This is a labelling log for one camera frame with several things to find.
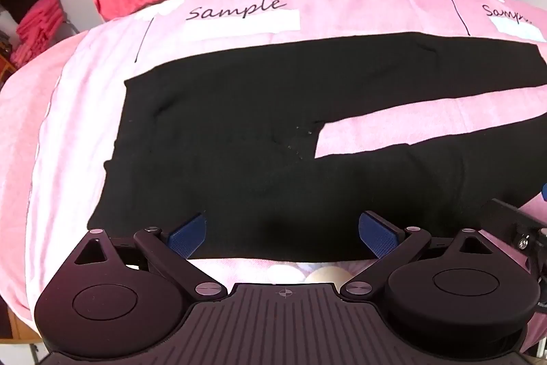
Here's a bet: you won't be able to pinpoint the black pants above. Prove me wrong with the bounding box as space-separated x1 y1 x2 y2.
88 33 546 262

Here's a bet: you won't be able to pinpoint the pink printed bed sheet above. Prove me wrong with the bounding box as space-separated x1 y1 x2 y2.
1 0 546 323

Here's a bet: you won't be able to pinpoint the pile of red clothes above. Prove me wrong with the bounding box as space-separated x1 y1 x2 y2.
11 0 65 68

